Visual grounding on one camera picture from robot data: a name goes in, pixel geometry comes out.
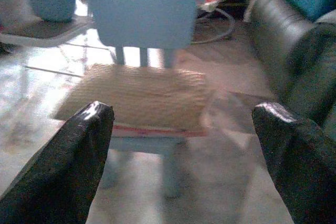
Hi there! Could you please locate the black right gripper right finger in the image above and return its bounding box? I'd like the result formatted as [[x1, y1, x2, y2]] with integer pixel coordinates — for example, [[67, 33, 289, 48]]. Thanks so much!
[[251, 102, 336, 224]]

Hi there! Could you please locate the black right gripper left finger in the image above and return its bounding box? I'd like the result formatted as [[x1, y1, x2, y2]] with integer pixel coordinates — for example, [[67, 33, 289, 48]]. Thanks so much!
[[0, 100, 115, 224]]

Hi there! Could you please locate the beige knitted pillow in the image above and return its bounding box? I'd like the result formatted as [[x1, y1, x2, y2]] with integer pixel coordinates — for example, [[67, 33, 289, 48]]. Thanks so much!
[[54, 63, 211, 133]]

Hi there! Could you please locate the dark green leather sofa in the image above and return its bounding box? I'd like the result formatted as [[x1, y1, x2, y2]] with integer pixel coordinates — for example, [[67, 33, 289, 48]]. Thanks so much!
[[248, 0, 336, 141]]

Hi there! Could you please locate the white lounge chair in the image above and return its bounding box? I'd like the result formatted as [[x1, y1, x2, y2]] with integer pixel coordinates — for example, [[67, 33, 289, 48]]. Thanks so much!
[[0, 0, 92, 49]]

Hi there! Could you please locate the light blue child chair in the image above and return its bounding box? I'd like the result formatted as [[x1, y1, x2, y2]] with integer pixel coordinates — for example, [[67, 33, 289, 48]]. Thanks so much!
[[89, 0, 211, 200]]

